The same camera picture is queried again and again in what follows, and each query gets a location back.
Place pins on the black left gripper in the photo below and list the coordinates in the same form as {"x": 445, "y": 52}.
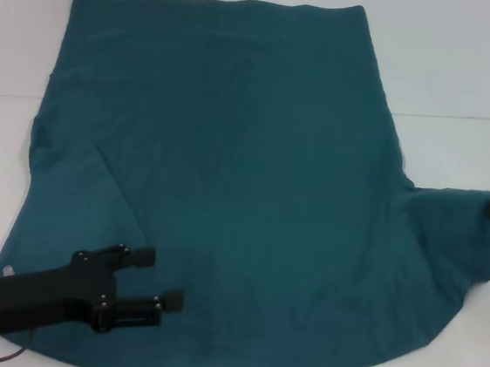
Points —
{"x": 40, "y": 298}

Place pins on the teal blue shirt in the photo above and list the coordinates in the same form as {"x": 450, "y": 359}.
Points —
{"x": 239, "y": 156}

